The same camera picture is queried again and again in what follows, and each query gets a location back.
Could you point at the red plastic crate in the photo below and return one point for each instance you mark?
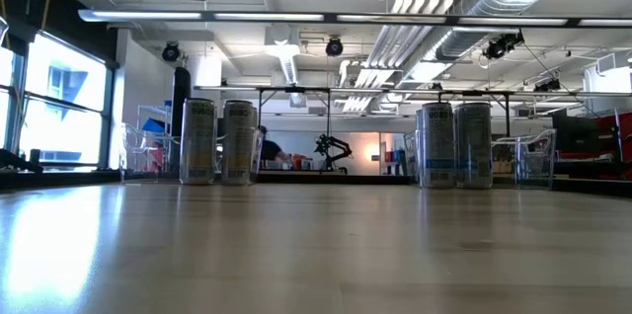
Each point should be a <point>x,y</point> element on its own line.
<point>388,156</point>

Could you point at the large window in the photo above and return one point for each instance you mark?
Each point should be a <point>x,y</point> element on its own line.
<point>59,106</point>

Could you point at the black monitor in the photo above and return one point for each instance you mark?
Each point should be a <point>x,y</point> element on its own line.
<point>575,133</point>

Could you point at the blue band Celsius can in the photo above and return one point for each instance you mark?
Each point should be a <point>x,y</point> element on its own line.
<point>438,146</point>
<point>473,146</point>

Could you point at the black background robot arm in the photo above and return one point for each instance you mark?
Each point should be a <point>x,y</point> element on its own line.
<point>331,148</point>

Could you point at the silver ventilation duct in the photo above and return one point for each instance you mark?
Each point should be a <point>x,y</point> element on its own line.
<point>484,13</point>

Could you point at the long ceiling light bar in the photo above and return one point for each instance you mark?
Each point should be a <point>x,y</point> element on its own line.
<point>247,16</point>

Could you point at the yellow band Celsius can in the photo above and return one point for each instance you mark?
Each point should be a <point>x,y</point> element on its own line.
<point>197,146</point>
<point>238,146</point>

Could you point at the blue plastic crate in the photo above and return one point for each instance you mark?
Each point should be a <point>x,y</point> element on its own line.
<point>400,156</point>

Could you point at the black ceiling spotlight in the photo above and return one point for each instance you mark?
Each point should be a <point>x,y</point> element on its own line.
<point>547,85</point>
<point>334,47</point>
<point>503,45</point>
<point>171,51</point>

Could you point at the person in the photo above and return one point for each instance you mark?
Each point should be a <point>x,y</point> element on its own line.
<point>269,148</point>

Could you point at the black cylindrical column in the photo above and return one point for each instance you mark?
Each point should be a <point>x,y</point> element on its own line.
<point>181,87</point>

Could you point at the red cabinet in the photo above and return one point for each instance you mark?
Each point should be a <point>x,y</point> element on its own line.
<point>614,131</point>

